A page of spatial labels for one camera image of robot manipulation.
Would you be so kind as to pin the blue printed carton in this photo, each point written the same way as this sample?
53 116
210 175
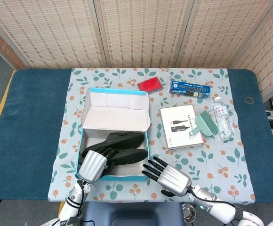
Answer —
189 89

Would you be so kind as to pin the green cleaning brush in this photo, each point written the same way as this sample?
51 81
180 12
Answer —
206 124

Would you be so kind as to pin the red flat case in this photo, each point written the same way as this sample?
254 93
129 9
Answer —
150 85

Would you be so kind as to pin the tan rubber band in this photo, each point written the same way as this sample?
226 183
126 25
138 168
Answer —
245 100

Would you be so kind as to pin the black rubber slipper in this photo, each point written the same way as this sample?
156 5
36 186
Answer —
131 156
124 140

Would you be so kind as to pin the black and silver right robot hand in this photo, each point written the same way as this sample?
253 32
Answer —
174 180

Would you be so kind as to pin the bamboo folding screen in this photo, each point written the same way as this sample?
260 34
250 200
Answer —
138 35

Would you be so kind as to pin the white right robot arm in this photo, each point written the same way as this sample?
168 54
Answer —
216 206

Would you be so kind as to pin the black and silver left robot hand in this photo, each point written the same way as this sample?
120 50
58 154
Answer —
91 166

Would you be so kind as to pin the blue cardboard shoe box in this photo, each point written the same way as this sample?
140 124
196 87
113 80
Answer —
115 116

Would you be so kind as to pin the clear plastic water bottle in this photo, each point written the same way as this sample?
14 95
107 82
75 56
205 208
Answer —
224 120

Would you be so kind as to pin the floral patterned tablecloth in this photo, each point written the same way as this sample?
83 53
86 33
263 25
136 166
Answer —
164 146

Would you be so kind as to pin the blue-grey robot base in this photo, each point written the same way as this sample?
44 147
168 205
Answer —
131 212

